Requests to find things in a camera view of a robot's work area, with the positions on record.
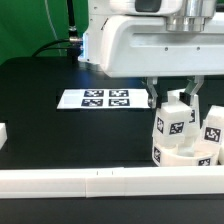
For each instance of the white round stool seat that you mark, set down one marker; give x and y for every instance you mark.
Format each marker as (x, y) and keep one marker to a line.
(164, 157)

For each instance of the white sheet with tags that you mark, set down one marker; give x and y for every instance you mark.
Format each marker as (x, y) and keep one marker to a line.
(103, 99)

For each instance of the white left barrier rail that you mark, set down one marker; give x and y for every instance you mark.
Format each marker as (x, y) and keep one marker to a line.
(3, 134)

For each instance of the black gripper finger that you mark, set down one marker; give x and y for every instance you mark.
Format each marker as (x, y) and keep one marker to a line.
(154, 99)
(193, 86)

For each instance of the white front barrier rail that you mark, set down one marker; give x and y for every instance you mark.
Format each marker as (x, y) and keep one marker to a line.
(111, 182)

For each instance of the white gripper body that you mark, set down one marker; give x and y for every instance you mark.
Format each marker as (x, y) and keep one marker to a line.
(134, 46)

